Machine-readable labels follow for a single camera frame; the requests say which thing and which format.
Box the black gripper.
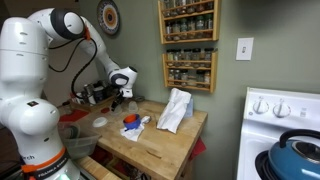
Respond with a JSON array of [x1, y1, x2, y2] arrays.
[[110, 88, 126, 111]]

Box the transparent plastic bowl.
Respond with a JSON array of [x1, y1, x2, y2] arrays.
[[111, 105, 123, 116]]

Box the white round lid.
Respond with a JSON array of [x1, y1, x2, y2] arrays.
[[92, 117, 108, 128]]

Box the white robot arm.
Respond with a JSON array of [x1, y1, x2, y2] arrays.
[[0, 8, 137, 180]]

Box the small metal lid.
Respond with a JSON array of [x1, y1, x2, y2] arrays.
[[134, 96, 145, 102]]

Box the small red lid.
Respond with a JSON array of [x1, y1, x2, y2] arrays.
[[100, 108, 110, 114]]

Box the blue bowl with orange inside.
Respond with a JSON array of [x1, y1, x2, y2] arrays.
[[123, 114, 141, 129]]

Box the small clear plastic cup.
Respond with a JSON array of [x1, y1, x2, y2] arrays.
[[128, 101, 139, 113]]

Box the wooden spice tray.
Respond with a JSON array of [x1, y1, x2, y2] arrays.
[[71, 96, 115, 112]]

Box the white crumpled napkin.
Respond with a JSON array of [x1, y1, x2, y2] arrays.
[[120, 125, 144, 142]]

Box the red silicone mat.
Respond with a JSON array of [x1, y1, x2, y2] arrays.
[[59, 110, 88, 122]]

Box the white paper bag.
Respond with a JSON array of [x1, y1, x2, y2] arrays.
[[157, 88, 193, 133]]

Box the clear plastic storage bin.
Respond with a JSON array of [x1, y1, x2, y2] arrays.
[[58, 122, 100, 159]]

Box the lower wooden spice rack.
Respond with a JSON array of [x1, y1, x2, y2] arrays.
[[162, 48, 218, 93]]

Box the wooden spice rack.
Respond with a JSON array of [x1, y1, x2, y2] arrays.
[[158, 0, 221, 44], [162, 48, 218, 93]]

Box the upper wooden spice rack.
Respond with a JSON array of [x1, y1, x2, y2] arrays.
[[158, 0, 221, 44]]

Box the white stove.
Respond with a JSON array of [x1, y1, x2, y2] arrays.
[[236, 87, 320, 180]]

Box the blue kettle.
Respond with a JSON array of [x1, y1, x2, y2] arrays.
[[255, 129, 320, 180]]

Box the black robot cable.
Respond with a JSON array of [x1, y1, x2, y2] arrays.
[[48, 36, 99, 99]]

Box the decorative wall plate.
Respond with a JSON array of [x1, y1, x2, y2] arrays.
[[97, 0, 120, 36]]

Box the white light switch plate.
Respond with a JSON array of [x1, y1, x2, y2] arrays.
[[236, 37, 254, 61]]

